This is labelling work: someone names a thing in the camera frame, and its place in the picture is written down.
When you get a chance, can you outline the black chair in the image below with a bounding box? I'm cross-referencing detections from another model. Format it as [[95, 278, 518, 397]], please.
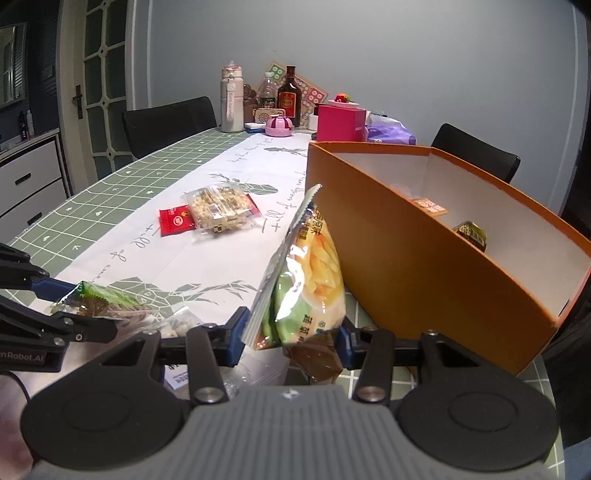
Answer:
[[122, 95, 218, 160], [430, 123, 522, 185]]

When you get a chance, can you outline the clear packet of white candy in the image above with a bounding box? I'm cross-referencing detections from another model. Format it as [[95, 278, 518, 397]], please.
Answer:
[[138, 308, 204, 343]]

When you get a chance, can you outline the black and gold snack packet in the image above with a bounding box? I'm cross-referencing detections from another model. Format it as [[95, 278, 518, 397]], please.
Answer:
[[452, 220, 489, 253]]

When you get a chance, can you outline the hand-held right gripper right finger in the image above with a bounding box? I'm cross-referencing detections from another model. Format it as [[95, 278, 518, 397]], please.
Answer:
[[335, 319, 482, 406]]

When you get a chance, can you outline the glass pane door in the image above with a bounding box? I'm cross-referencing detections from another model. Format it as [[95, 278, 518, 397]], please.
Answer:
[[57, 0, 135, 195]]

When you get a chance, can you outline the purple tissue pack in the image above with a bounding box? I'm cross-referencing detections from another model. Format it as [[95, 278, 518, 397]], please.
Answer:
[[365, 113, 418, 147]]

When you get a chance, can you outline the person's left forearm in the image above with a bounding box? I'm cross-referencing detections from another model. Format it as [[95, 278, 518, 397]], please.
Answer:
[[0, 371, 36, 480]]

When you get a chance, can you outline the white drawer cabinet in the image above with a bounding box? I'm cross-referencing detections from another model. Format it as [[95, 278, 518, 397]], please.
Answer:
[[0, 128, 73, 232]]

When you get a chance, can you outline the brown liquor bottle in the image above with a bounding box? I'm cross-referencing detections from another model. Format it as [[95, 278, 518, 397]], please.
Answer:
[[276, 64, 304, 119]]

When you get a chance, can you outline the orange label snack packet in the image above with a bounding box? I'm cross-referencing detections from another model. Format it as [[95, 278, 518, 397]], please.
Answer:
[[408, 196, 449, 218]]

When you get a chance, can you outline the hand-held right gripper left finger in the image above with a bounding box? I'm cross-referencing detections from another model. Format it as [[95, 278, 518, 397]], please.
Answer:
[[102, 306, 253, 406]]

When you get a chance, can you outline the clear water bottle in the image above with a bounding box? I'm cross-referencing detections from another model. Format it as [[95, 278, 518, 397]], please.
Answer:
[[256, 71, 280, 112]]

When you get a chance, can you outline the white thermos bottle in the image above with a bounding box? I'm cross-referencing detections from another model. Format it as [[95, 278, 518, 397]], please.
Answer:
[[220, 61, 246, 134]]

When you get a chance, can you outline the peanut brittle packet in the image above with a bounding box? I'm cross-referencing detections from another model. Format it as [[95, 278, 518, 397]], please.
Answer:
[[180, 183, 264, 236]]

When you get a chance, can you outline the orange cardboard box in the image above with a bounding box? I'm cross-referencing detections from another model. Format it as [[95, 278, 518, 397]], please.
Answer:
[[305, 140, 591, 378]]

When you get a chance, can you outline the red sachet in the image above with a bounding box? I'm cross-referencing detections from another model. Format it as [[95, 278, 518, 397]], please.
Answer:
[[158, 206, 196, 237]]

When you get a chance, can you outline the white deer print table runner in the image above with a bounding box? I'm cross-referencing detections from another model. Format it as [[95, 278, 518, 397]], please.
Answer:
[[0, 127, 339, 403]]

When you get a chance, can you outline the white flat packet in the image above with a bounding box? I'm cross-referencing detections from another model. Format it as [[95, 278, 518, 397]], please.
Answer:
[[161, 344, 292, 402]]

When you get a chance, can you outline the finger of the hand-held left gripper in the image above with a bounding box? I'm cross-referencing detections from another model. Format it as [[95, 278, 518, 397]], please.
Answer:
[[0, 242, 78, 305], [0, 294, 119, 346]]

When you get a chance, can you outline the small beige radio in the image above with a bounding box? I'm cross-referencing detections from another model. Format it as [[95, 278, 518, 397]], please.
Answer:
[[252, 107, 286, 125]]

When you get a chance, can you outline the black chair back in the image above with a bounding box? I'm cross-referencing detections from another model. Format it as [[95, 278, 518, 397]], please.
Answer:
[[430, 123, 522, 185]]

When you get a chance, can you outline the green and brown snack packet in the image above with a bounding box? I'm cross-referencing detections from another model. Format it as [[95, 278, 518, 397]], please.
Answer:
[[48, 280, 153, 324]]

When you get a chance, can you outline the pink gift box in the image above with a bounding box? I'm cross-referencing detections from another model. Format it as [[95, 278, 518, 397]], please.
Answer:
[[316, 103, 368, 143]]

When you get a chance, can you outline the green chips packet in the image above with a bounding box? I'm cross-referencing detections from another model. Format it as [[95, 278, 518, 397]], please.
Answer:
[[240, 183, 347, 387]]

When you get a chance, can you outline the pink round gadget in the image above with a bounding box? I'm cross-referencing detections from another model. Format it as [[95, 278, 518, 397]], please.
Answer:
[[264, 115, 295, 138]]

